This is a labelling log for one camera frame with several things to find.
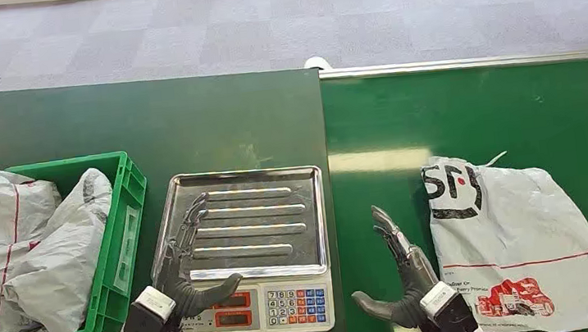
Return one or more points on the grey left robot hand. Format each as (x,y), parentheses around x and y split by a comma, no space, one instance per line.
(179,294)

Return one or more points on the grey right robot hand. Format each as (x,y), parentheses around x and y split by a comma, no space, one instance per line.
(413,283)

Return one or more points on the green conveyor belt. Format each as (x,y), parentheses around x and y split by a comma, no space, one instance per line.
(485,112)

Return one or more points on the green plastic crate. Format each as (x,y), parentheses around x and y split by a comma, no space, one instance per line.
(118,259)

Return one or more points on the electronic scale with steel pan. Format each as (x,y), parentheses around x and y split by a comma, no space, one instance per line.
(273,232)

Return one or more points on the crumpled white courier bag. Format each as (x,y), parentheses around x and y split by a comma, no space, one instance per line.
(58,266)

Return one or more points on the small white round object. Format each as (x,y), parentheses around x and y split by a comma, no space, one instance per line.
(317,63)

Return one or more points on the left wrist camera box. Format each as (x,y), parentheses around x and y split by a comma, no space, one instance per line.
(148,314)

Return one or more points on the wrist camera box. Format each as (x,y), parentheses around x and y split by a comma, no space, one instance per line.
(148,314)
(449,312)

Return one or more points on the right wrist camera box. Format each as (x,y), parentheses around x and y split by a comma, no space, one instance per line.
(449,312)

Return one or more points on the silver conveyor side rail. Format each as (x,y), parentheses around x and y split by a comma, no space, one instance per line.
(480,62)

